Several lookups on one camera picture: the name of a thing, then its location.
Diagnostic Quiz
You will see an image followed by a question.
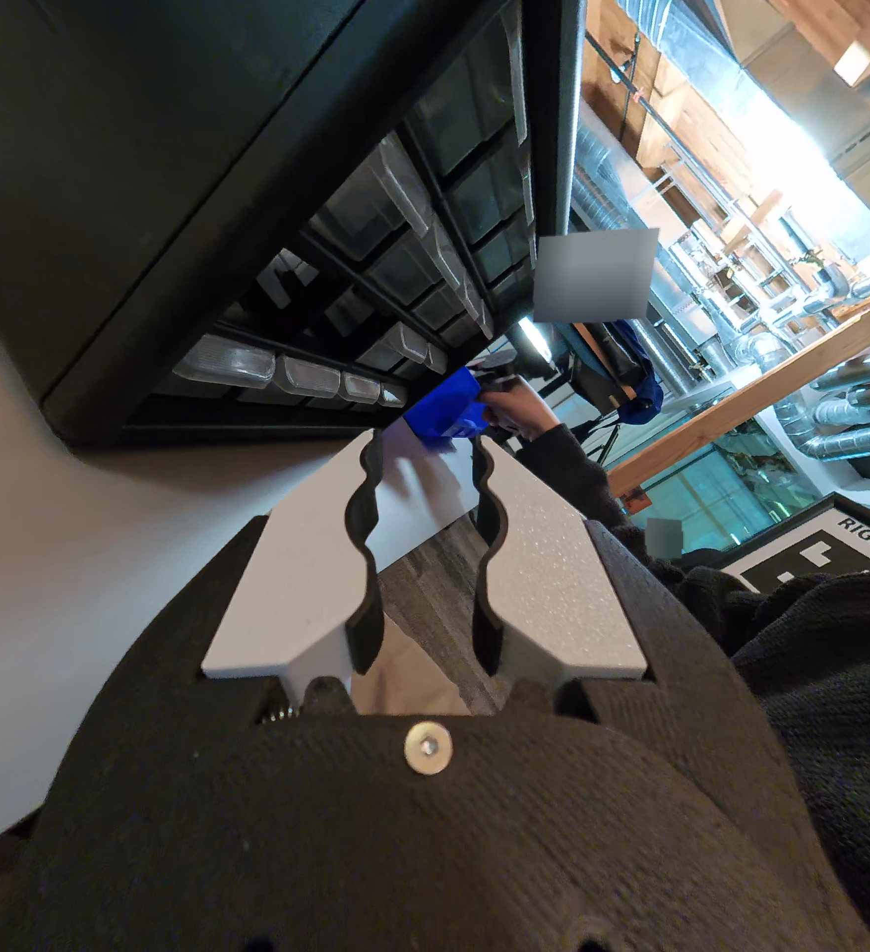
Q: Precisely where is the glass partition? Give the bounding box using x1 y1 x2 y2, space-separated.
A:
628 416 830 555

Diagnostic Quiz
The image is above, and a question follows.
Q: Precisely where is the black white marker sign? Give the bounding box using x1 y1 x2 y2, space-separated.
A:
718 491 870 596

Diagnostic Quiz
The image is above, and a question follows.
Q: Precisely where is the black drawer cabinet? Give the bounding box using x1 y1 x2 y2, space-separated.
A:
0 0 588 451

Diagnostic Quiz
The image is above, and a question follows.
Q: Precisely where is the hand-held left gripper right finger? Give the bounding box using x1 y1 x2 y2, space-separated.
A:
471 433 646 702

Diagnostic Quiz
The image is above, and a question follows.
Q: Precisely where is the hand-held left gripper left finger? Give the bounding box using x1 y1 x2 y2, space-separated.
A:
200 427 386 709

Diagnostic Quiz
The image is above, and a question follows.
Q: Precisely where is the person's right forearm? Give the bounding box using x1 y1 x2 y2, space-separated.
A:
513 424 655 555

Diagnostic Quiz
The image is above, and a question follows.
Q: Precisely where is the long silver ventilation duct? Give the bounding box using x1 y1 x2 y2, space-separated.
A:
570 97 711 395

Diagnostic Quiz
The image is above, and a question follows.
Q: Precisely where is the blue plastic bin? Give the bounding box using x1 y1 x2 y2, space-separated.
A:
404 366 492 451

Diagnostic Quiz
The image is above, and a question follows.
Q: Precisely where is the person's right hand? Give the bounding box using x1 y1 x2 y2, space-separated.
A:
482 381 562 443

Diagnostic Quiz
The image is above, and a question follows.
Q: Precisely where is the light grey desk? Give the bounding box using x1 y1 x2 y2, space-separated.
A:
0 275 481 864

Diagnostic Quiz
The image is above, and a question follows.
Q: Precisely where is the person's dark knit sweater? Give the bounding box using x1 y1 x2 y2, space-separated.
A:
647 521 870 952

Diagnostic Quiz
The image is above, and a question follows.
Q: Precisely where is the wooden beam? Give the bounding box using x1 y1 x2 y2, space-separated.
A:
606 289 870 514

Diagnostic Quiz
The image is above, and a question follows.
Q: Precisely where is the set of clear plastic drawers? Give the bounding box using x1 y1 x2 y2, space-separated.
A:
173 0 536 410

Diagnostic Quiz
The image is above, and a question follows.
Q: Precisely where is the short silver ventilation duct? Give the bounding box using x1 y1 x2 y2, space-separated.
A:
800 424 870 464

